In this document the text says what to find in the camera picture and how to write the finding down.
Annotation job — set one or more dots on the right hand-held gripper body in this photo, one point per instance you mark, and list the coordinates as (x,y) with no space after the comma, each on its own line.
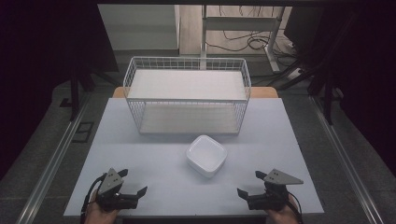
(275,194)

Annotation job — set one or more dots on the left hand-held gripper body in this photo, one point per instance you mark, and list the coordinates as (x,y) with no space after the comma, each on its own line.
(109,183)

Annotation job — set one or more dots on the white square plate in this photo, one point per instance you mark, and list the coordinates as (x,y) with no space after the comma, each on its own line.
(206,154)

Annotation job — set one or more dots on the person's right hand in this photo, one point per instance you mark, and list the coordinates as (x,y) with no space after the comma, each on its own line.
(281,216)

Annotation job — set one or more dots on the person's left hand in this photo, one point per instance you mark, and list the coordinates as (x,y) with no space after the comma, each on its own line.
(99,214)

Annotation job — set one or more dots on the wooden table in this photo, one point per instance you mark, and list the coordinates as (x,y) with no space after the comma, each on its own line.
(264,92)

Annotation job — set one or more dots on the black metal stand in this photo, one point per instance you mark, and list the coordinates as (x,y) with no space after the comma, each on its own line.
(327,77)
(74,93)

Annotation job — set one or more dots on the white power strip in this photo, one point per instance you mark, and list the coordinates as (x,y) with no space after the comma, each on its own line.
(294,74)

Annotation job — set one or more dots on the dark curtain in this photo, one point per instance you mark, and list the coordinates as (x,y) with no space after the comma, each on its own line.
(370,68)
(34,62)

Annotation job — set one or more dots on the white cabinet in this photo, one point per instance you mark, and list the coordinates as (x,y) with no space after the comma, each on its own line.
(140,28)

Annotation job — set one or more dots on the black floor bracket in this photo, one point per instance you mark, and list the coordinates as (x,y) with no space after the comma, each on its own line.
(83,132)

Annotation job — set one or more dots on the aluminium floor rail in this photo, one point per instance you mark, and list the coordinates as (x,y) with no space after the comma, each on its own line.
(54,161)
(345,161)

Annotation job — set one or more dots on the white metal desk frame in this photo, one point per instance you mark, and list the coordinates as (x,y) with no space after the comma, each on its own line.
(239,23)

